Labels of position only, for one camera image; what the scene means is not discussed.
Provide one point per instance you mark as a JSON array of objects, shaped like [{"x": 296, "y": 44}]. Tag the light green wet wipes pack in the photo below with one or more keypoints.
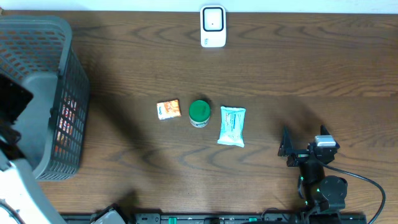
[{"x": 232, "y": 125}]

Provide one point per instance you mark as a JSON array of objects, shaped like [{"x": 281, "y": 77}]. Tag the green lid white jar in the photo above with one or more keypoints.
[{"x": 199, "y": 113}]

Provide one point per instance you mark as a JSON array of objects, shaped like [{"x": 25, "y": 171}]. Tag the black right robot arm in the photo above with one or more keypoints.
[{"x": 325, "y": 194}]

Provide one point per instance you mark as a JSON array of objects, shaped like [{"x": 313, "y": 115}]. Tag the grey plastic basket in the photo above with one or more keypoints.
[{"x": 37, "y": 54}]

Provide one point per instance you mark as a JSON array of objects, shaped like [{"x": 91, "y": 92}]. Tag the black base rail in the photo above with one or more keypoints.
[{"x": 114, "y": 214}]

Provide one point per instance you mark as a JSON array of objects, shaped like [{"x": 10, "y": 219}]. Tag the orange tissue pack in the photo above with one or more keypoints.
[{"x": 168, "y": 109}]

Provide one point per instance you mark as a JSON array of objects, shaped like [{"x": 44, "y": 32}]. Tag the white barcode scanner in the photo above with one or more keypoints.
[{"x": 212, "y": 26}]

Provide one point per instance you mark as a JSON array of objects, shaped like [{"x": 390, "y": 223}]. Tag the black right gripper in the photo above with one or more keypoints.
[{"x": 286, "y": 149}]

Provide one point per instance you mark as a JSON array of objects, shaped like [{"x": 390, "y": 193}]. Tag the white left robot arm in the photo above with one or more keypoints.
[{"x": 22, "y": 199}]

